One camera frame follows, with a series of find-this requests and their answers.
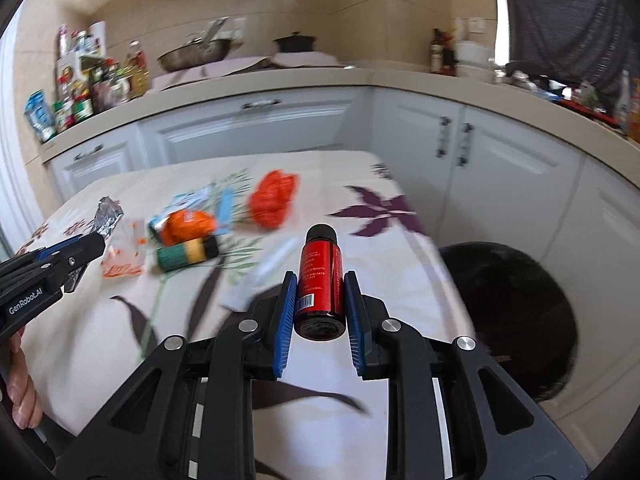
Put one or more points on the blue seasoning packets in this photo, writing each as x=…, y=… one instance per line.
x=40, y=115

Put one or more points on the steel wok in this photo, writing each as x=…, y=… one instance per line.
x=192, y=57

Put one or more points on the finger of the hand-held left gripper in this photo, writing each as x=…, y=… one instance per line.
x=60, y=250
x=82, y=256

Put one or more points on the white and blue packet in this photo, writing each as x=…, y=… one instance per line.
x=187, y=199

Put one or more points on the clear wrapper with orange print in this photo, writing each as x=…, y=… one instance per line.
x=122, y=260

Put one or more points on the teal tube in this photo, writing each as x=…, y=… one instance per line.
x=226, y=210

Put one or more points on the black trash bin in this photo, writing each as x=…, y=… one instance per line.
x=505, y=310

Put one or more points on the black pot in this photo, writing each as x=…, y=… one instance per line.
x=295, y=42

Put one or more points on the green yellow black roll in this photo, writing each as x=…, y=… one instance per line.
x=185, y=254

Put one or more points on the red bottle with black cap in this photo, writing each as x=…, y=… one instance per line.
x=320, y=275

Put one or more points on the dark sauce bottles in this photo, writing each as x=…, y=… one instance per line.
x=440, y=55

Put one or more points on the beige stove cover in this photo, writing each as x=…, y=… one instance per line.
x=225, y=67

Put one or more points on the orange snack packet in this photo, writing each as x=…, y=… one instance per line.
x=187, y=225

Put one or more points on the silver foil wrapper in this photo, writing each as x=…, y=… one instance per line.
x=107, y=217

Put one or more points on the red plastic bag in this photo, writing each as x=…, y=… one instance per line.
x=272, y=200

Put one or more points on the wall outlet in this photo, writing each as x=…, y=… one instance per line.
x=476, y=25

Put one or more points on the white kitchen cabinet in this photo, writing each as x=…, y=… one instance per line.
x=520, y=185

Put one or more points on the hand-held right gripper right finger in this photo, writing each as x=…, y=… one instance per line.
x=353, y=325

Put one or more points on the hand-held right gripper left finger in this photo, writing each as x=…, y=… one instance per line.
x=282, y=325

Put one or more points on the person's left hand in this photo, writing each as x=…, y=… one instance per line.
x=22, y=390

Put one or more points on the white plastic wrapper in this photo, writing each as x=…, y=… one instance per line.
x=260, y=275

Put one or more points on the floral tablecloth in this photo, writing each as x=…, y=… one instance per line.
x=385, y=265

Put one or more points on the dark curtain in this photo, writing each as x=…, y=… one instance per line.
x=575, y=15

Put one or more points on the white door frame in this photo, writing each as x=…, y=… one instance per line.
x=15, y=160

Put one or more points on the group of condiment bottles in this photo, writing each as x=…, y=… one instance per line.
x=100, y=82

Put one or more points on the pile of small kitchen items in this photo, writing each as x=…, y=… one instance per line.
x=575, y=95

